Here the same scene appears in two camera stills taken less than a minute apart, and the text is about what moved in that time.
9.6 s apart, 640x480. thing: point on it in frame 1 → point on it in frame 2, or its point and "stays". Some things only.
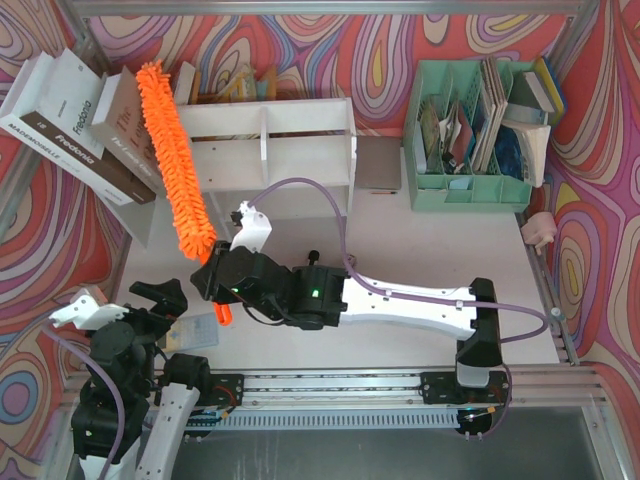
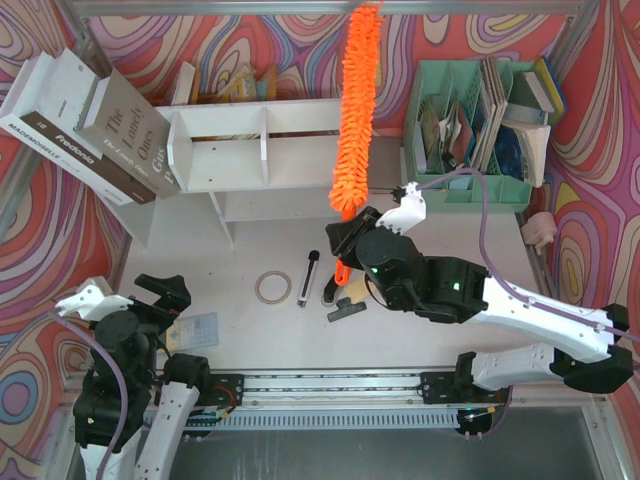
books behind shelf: [243, 85] stays
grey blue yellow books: [547, 93] stays
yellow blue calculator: [192, 332] stays
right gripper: [212, 275] → [351, 238]
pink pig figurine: [539, 230] stays
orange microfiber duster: [176, 145] → [350, 182]
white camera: [254, 230] → [410, 212]
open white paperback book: [534, 142] stays
